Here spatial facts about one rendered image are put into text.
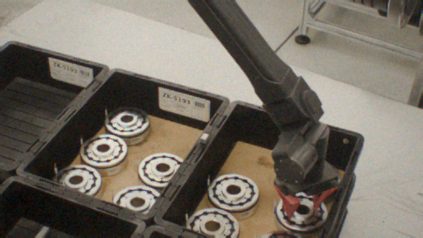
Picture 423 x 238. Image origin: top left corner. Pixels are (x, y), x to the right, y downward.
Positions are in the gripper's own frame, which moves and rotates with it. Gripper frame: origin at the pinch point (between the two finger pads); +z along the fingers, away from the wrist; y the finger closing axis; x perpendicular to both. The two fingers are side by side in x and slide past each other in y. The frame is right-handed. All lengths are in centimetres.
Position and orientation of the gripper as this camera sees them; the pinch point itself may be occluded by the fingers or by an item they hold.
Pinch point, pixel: (302, 207)
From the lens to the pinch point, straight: 132.8
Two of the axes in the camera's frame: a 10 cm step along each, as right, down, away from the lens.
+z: -0.1, 7.9, 6.1
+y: 8.9, -2.7, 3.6
